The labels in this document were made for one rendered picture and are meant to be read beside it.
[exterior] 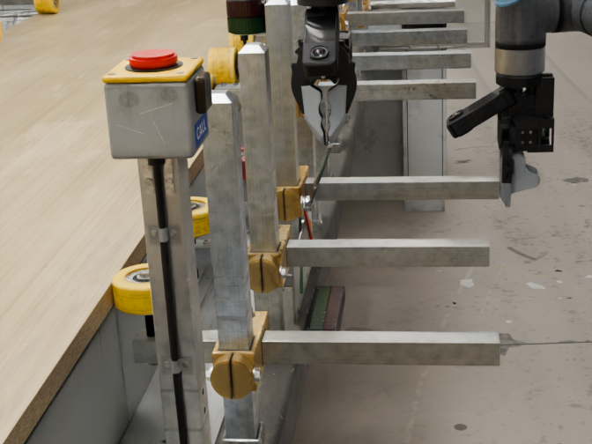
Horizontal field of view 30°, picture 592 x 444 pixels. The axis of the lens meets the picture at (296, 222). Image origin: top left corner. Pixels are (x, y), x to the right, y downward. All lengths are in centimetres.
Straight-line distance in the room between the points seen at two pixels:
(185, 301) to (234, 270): 27
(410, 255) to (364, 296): 194
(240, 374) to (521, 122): 67
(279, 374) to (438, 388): 145
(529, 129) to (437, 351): 52
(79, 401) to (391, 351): 38
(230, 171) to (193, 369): 28
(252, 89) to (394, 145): 282
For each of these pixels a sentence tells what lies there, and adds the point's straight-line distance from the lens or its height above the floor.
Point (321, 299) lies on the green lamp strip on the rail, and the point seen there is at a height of 70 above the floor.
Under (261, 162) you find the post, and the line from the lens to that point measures 145.
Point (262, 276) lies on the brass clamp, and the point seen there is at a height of 83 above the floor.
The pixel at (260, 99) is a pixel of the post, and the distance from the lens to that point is 143.
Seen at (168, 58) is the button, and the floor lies 123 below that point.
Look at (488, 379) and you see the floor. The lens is 298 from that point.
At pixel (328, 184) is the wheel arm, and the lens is 176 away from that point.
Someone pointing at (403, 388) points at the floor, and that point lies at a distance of 293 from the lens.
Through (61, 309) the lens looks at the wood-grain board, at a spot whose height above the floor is 90.
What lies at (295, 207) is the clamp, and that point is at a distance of 170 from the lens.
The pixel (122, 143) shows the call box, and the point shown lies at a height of 117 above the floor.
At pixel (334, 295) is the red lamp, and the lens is 174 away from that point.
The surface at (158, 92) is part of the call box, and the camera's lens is 89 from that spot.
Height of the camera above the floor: 141
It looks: 20 degrees down
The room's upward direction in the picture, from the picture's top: 3 degrees counter-clockwise
